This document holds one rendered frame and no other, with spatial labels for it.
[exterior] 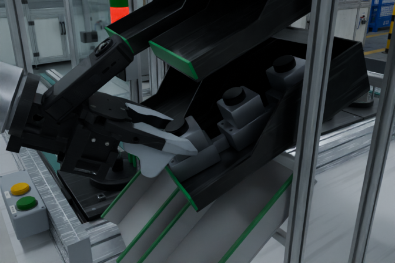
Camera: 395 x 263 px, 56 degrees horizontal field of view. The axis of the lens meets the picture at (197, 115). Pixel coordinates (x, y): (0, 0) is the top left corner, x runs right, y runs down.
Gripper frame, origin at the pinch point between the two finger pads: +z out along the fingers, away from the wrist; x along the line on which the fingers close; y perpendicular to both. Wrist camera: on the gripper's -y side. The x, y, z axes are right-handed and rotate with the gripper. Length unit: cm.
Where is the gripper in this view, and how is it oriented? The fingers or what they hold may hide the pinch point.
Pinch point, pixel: (185, 135)
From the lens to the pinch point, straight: 48.6
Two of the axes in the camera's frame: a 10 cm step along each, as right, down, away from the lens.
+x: 2.9, 4.1, -8.6
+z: 8.6, 2.9, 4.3
